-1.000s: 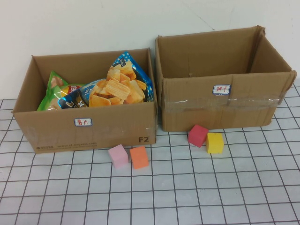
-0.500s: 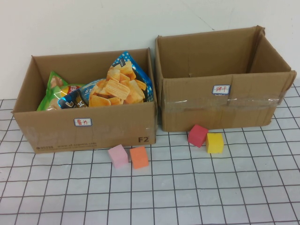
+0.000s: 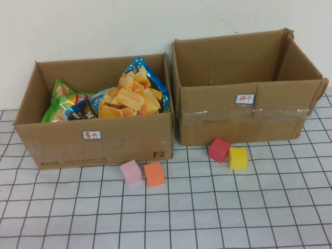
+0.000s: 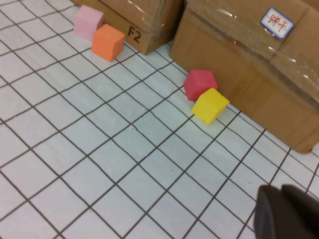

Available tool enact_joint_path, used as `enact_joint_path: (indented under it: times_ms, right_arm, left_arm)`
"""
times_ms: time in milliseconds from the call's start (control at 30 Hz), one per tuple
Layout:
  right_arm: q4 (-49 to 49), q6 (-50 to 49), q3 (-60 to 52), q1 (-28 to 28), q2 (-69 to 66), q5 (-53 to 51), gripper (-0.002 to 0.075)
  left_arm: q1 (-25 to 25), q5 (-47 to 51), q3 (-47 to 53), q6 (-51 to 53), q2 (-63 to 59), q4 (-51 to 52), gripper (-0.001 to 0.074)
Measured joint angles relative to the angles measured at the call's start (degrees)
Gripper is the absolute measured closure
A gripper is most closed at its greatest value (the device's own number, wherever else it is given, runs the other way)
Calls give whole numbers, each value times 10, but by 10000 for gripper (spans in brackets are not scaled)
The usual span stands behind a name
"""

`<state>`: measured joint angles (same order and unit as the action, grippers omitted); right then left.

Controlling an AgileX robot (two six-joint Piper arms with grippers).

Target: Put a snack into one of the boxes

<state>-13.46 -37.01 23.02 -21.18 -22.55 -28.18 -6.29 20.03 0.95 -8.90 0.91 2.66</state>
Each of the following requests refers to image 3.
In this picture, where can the blue Vikar chips bag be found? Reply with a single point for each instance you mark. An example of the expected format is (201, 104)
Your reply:
(129, 98)

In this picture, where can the orange foam cube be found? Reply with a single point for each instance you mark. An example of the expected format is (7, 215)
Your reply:
(154, 175)

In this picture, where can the taped cardboard box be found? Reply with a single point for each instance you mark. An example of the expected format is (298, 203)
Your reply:
(220, 124)

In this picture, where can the red foam cube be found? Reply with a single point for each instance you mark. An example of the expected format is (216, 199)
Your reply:
(219, 150)

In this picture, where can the pink foam cube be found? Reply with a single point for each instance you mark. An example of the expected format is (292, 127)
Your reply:
(131, 172)

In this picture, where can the white label red handwriting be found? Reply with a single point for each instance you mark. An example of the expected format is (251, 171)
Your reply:
(245, 99)
(91, 135)

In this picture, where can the yellow foam cube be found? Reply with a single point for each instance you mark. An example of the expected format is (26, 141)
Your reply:
(238, 158)

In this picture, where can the cardboard box with F2 print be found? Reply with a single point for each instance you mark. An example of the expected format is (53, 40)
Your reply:
(64, 150)

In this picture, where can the green Lay's chips bag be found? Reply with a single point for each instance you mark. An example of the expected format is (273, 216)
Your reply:
(58, 103)

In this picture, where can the white grid tablecloth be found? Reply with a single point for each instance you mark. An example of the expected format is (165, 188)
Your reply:
(64, 212)

